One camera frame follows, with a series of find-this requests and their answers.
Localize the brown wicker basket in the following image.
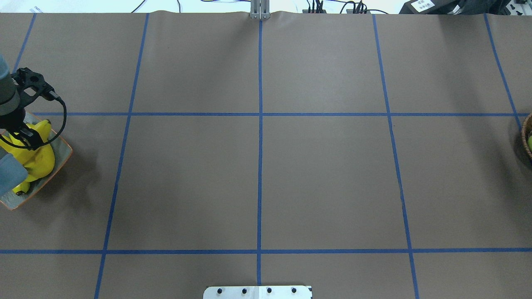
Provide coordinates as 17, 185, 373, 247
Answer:
513, 113, 532, 170

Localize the grey square plate orange rim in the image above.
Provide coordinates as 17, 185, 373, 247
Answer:
0, 113, 72, 210

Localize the aluminium frame post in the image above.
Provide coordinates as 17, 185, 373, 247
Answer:
250, 0, 271, 21

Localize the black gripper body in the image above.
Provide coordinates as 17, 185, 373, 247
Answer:
0, 108, 25, 134

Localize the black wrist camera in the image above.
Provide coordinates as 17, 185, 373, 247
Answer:
11, 68, 65, 109

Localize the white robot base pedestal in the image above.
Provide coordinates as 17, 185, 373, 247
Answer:
203, 285, 313, 299

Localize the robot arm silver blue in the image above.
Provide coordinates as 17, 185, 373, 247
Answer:
0, 56, 47, 195

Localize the yellow banana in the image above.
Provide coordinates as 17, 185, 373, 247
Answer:
12, 181, 32, 196
1, 120, 55, 182

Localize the black power adapter with label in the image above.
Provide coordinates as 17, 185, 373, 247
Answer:
399, 0, 460, 15

